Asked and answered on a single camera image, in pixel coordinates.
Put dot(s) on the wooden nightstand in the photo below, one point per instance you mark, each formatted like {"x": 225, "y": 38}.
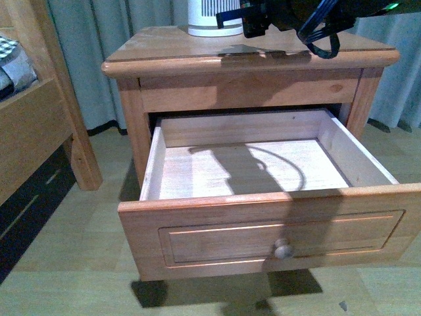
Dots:
{"x": 164, "y": 69}

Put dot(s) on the wooden bed frame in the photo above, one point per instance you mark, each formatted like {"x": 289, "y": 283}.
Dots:
{"x": 38, "y": 120}

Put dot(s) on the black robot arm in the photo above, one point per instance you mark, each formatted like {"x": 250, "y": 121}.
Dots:
{"x": 256, "y": 16}

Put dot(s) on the checkered bed sheet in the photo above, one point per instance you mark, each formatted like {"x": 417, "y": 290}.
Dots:
{"x": 7, "y": 46}

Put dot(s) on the white cylindrical air purifier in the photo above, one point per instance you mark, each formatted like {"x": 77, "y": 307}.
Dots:
{"x": 202, "y": 18}

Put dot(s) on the grey mattress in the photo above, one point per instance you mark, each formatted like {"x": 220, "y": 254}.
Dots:
{"x": 17, "y": 73}

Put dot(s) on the grey curtain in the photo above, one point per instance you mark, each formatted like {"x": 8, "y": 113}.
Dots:
{"x": 89, "y": 31}

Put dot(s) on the wooden drawer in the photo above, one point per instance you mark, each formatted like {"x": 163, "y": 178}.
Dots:
{"x": 259, "y": 192}

